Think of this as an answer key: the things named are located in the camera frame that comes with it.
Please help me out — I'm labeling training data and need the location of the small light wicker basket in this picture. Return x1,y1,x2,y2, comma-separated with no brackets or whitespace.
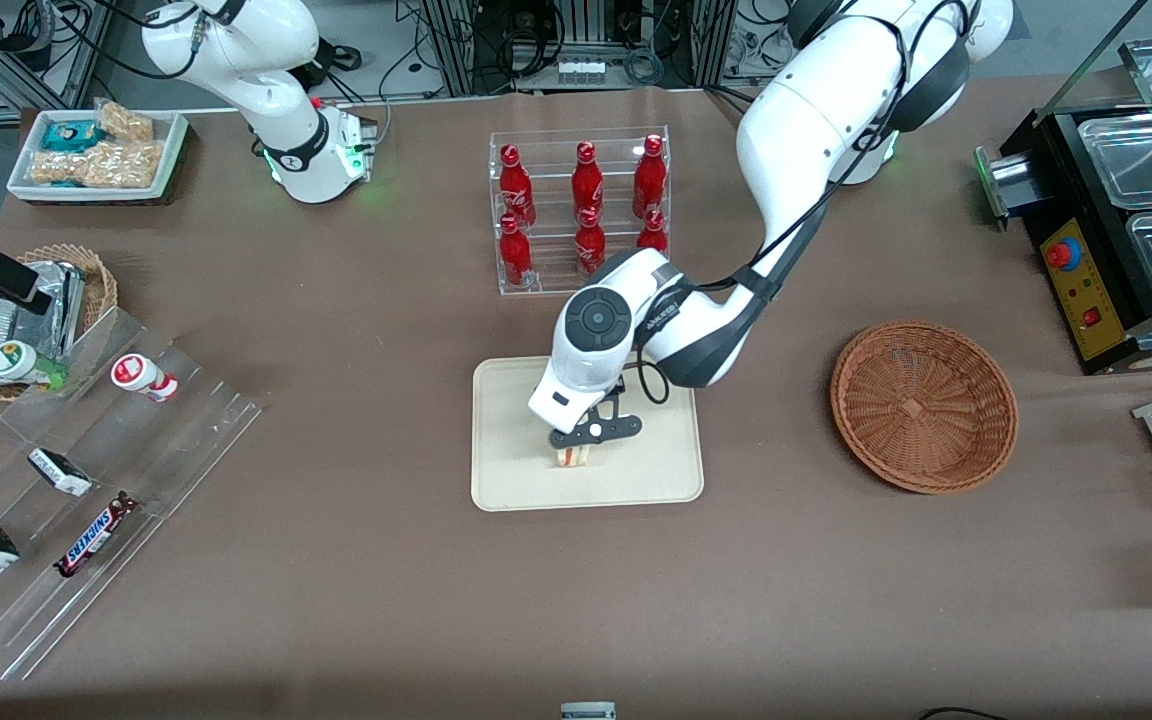
0,244,119,403

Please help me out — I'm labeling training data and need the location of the teal snack packet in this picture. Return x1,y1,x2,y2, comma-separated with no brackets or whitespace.
41,120,102,153

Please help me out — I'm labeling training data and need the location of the Snickers chocolate bar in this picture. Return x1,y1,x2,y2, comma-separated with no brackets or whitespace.
54,491,140,579

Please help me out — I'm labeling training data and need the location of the red capped yogurt bottle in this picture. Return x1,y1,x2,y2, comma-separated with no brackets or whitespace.
111,353,179,404

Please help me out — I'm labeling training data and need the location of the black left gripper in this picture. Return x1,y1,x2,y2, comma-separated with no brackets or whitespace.
549,383,643,461

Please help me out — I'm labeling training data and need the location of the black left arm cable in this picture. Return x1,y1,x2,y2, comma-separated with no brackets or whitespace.
634,0,974,406

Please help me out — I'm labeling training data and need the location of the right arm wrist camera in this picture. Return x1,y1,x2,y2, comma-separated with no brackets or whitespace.
0,243,53,314

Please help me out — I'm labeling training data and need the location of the clear acrylic stepped shelf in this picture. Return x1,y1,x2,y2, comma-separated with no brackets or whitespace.
0,305,265,683

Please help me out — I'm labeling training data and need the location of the cream plastic tray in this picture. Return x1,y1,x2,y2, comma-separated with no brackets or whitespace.
471,349,705,513

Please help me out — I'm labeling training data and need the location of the small rice cracker pack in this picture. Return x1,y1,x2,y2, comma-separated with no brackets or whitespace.
96,100,155,143

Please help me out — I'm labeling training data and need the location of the green capped yogurt bottle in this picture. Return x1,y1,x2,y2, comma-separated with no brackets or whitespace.
0,340,69,393

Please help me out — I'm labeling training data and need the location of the black food warmer machine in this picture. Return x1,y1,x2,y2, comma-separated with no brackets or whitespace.
976,35,1152,377

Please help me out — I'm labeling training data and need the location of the round brown wicker basket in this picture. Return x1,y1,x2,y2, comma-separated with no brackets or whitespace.
829,320,1020,496

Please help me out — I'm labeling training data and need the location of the large rice cracker pack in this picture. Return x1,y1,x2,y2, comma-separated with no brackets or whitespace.
29,140,165,191

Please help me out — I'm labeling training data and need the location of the aluminium equipment rack frame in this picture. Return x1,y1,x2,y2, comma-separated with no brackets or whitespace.
421,0,737,96

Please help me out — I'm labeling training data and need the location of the white rectangular snack tray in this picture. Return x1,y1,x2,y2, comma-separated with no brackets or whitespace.
6,108,189,206

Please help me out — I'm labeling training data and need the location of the clear acrylic bottle rack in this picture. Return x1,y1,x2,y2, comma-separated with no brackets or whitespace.
488,125,672,297

